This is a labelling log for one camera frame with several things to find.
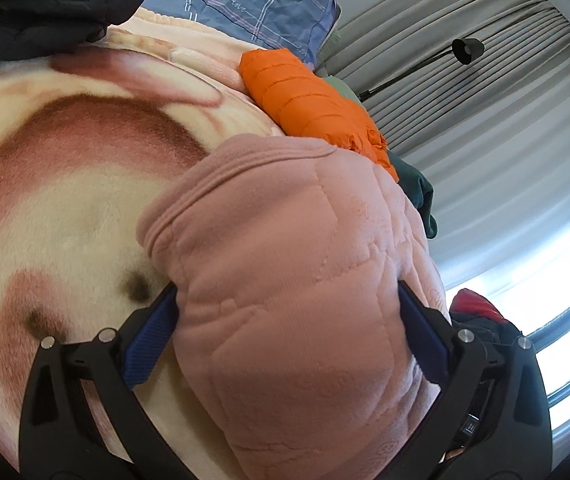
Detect orange puffer jacket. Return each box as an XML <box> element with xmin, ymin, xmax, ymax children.
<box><xmin>239</xmin><ymin>47</ymin><xmax>400</xmax><ymax>183</ymax></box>

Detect pink quilted jacket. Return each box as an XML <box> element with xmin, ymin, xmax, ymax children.
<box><xmin>136</xmin><ymin>135</ymin><xmax>448</xmax><ymax>480</ymax></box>

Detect black floor lamp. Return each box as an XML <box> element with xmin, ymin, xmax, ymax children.
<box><xmin>357</xmin><ymin>37</ymin><xmax>486</xmax><ymax>103</ymax></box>

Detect dark green garment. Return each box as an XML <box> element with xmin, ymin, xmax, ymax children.
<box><xmin>390</xmin><ymin>152</ymin><xmax>438</xmax><ymax>240</ymax></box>

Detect black jacket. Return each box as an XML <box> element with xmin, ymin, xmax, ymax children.
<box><xmin>0</xmin><ymin>0</ymin><xmax>150</xmax><ymax>73</ymax></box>

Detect cream printed blanket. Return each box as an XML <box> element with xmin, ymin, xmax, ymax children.
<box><xmin>0</xmin><ymin>10</ymin><xmax>286</xmax><ymax>480</ymax></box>

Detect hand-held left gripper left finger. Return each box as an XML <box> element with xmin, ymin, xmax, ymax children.
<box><xmin>19</xmin><ymin>280</ymin><xmax>200</xmax><ymax>480</ymax></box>

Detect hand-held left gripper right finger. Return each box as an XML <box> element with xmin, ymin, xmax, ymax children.
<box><xmin>397</xmin><ymin>280</ymin><xmax>553</xmax><ymax>480</ymax></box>

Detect red cloth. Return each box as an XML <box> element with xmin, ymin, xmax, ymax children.
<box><xmin>450</xmin><ymin>287</ymin><xmax>506</xmax><ymax>328</ymax></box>

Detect light green garment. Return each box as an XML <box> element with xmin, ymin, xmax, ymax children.
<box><xmin>322</xmin><ymin>75</ymin><xmax>366</xmax><ymax>106</ymax></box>

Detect grey curtain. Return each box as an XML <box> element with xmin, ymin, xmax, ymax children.
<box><xmin>315</xmin><ymin>0</ymin><xmax>570</xmax><ymax>291</ymax></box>

